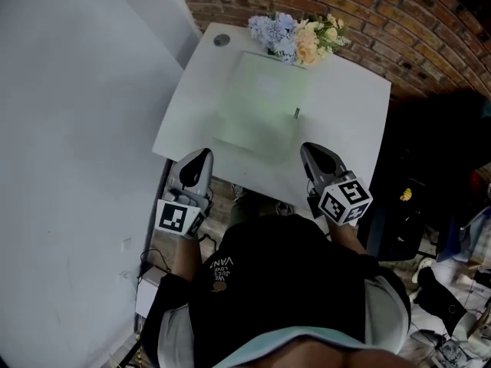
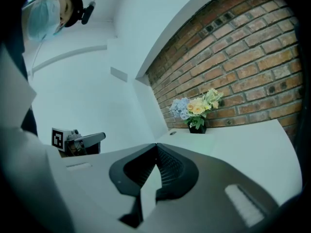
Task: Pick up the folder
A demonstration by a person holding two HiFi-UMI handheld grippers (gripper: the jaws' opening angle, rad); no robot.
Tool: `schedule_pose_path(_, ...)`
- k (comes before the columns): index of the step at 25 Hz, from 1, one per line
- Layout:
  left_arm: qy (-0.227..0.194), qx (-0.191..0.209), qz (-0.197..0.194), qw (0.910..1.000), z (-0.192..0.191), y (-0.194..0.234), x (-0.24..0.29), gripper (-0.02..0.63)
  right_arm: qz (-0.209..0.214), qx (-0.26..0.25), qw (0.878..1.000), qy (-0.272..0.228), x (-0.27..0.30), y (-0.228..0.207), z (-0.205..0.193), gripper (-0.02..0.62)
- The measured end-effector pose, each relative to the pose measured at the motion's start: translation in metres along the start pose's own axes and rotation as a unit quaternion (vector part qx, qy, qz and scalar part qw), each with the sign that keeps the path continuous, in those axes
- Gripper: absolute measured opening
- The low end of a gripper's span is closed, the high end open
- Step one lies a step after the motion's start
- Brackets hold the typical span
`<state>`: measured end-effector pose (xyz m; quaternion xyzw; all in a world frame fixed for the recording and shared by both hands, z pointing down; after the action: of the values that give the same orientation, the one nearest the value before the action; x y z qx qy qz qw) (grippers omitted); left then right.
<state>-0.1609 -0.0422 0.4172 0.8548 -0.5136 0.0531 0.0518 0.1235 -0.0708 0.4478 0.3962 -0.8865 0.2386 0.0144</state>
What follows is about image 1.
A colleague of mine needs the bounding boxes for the person's olive trousers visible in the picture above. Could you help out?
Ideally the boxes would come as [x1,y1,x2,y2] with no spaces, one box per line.
[229,191,297,222]

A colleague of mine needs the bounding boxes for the white box device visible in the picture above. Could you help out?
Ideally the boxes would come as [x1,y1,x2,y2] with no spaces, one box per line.
[134,265,170,318]

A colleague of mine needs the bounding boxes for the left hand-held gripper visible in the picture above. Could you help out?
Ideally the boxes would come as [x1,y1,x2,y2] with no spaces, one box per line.
[155,147,215,239]

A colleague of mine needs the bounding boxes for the white desk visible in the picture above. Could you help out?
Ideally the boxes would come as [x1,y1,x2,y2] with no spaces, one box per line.
[152,22,392,215]

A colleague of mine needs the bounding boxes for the pale green cutting mat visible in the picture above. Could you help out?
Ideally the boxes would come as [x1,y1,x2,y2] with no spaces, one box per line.
[212,51,310,166]

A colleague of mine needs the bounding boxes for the person's black shirt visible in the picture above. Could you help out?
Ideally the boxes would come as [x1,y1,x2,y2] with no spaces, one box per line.
[140,215,412,368]

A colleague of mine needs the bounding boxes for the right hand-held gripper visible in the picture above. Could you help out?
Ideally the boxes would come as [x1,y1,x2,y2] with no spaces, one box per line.
[299,142,374,227]

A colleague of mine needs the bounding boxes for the black bag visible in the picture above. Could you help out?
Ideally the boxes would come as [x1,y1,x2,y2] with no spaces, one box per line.
[413,266,468,337]

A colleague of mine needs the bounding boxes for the black cable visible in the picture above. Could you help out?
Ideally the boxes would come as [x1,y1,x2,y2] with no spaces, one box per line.
[139,246,173,276]

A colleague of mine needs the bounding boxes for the white sneaker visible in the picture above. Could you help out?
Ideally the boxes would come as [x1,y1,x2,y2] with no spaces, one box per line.
[411,257,437,284]

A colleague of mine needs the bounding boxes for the artificial flower bouquet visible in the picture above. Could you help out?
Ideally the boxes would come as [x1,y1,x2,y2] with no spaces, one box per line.
[247,11,352,67]

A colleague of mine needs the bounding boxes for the person's left forearm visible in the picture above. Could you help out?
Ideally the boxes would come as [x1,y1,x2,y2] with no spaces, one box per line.
[171,235,201,284]

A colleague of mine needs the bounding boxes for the blue bag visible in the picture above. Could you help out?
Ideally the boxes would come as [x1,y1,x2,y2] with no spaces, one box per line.
[437,205,491,265]

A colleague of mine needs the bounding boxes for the person's right forearm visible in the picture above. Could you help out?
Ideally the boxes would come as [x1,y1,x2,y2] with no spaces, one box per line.
[327,223,366,257]

